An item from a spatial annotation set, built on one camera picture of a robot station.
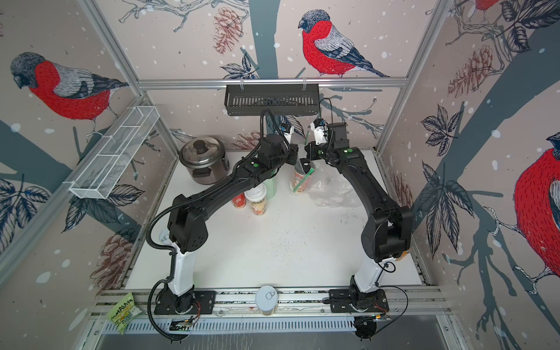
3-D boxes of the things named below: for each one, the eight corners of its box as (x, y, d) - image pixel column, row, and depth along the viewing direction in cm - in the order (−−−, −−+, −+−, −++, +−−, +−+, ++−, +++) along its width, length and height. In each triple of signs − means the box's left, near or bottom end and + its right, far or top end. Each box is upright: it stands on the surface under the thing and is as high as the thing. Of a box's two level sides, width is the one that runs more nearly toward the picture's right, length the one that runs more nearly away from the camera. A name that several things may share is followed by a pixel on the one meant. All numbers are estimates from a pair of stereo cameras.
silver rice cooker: (188, 189, 106) (172, 162, 91) (198, 161, 118) (185, 133, 103) (225, 189, 106) (215, 162, 91) (231, 161, 118) (223, 133, 103)
